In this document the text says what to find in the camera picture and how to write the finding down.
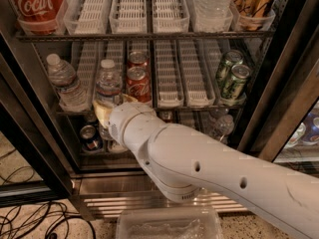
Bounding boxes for stainless steel fridge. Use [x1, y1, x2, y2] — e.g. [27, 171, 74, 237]
[0, 0, 319, 221]

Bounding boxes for rear red cola can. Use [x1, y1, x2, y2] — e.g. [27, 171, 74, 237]
[128, 51, 149, 69]

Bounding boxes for rear blue soda can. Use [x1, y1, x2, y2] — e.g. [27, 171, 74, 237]
[84, 113, 99, 126]

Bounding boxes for clear plastic floor bin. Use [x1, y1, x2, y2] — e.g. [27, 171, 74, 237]
[116, 207, 224, 239]

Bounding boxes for blue soda can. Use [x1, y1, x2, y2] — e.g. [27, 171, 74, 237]
[84, 113, 99, 126]
[80, 124, 103, 151]

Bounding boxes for blue can behind door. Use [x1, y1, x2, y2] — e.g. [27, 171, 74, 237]
[301, 113, 319, 145]

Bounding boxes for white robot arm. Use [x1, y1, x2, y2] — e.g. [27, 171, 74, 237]
[93, 102, 319, 239]

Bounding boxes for red cola can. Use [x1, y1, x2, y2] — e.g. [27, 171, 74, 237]
[128, 51, 149, 69]
[126, 67, 152, 103]

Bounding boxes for green soda can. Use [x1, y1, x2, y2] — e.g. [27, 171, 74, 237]
[221, 65, 251, 100]
[215, 50, 244, 86]

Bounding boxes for front red cola can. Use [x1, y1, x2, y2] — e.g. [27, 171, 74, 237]
[126, 67, 152, 103]

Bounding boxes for black floor cables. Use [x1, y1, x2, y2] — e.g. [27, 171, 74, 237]
[0, 147, 97, 239]

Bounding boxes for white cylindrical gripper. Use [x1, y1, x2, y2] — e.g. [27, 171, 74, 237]
[93, 94, 165, 154]

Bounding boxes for rear orange soda can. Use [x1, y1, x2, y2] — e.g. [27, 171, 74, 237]
[159, 111, 173, 122]

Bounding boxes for front blue soda can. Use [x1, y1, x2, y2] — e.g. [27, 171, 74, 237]
[80, 124, 103, 151]

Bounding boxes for large clear water bottle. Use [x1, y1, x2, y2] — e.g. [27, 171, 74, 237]
[194, 0, 233, 33]

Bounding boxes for front green soda can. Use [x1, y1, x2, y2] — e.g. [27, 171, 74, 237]
[221, 65, 251, 100]

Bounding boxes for bottom shelf water bottle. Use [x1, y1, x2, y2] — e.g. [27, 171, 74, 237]
[209, 115, 234, 144]

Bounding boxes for white can behind door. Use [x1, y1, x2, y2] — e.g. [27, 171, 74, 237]
[285, 122, 306, 148]

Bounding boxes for rear green soda can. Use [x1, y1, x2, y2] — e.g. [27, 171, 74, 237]
[215, 50, 244, 86]

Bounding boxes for large red cola bottle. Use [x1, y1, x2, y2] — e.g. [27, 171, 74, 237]
[13, 0, 67, 35]

